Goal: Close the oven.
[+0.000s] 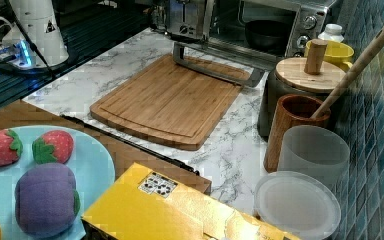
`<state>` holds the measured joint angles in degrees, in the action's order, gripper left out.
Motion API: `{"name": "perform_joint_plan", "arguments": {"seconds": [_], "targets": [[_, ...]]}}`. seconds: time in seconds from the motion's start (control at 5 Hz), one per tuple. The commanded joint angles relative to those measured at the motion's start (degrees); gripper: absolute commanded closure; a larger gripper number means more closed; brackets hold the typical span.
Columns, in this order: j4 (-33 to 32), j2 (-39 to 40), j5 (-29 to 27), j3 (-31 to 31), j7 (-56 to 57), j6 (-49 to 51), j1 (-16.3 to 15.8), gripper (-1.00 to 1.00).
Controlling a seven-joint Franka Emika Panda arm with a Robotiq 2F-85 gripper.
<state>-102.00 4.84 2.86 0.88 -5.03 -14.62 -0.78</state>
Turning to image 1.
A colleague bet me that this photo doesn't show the bamboo cutting board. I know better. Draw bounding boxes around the bamboo cutting board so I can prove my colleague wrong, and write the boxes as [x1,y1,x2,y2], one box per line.
[90,54,242,151]

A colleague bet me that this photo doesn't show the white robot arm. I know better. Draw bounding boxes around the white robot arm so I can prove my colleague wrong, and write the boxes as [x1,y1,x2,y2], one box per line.
[2,0,69,70]

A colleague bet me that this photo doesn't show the glass oven door with handle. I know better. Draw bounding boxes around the glass oven door with handle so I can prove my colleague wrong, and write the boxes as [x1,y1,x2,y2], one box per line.
[172,39,282,88]

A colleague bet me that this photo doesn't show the brown wooden utensil holder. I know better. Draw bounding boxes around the brown wooden utensil holder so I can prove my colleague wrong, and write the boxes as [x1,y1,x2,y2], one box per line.
[264,94,331,173]

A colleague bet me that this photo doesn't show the silver toaster oven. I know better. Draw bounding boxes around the silver toaster oven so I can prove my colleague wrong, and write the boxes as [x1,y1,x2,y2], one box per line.
[206,0,343,62]

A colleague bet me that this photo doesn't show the silver two-slot toaster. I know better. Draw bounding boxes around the silver two-slot toaster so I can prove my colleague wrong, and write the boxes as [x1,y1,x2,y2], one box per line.
[165,0,214,43]

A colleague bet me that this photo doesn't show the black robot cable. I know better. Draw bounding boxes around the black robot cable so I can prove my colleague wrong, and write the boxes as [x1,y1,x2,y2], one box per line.
[3,0,58,79]

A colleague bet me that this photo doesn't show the clear lidded plastic container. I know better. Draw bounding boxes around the clear lidded plastic container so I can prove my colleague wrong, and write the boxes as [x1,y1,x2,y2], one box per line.
[254,171,341,240]

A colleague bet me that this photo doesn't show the light blue plate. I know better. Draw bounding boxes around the light blue plate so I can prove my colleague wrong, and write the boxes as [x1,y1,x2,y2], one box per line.
[0,125,115,240]

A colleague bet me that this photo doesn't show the white-capped bottle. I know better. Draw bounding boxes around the white-capped bottle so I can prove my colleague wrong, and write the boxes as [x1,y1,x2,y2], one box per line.
[318,24,344,42]

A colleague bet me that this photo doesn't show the yellow mug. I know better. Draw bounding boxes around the yellow mug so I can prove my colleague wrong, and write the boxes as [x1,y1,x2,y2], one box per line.
[304,39,354,75]

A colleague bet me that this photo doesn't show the black pot with wooden lid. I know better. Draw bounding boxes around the black pot with wooden lid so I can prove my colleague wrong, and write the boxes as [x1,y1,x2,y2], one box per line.
[257,52,348,138]

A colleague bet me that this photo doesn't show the frosted plastic cup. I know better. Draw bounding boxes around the frosted plastic cup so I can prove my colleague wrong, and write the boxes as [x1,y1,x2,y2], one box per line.
[277,125,350,190]

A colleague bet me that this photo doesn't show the red plush strawberry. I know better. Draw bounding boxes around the red plush strawberry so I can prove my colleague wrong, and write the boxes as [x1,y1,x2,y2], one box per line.
[32,130,74,164]
[0,129,23,166]

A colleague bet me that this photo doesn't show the yellow cereal box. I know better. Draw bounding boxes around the yellow cereal box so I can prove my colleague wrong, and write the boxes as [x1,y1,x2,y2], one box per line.
[82,164,300,240]

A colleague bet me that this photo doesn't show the black pan inside oven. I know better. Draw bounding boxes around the black pan inside oven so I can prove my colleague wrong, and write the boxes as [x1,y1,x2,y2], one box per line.
[245,20,291,51]

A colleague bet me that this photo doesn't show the wooden spatula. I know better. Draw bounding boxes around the wooden spatula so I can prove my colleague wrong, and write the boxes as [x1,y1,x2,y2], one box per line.
[311,26,384,119]

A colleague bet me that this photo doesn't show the purple plush fruit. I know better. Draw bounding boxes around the purple plush fruit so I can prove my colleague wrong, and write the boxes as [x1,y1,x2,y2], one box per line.
[14,163,80,238]

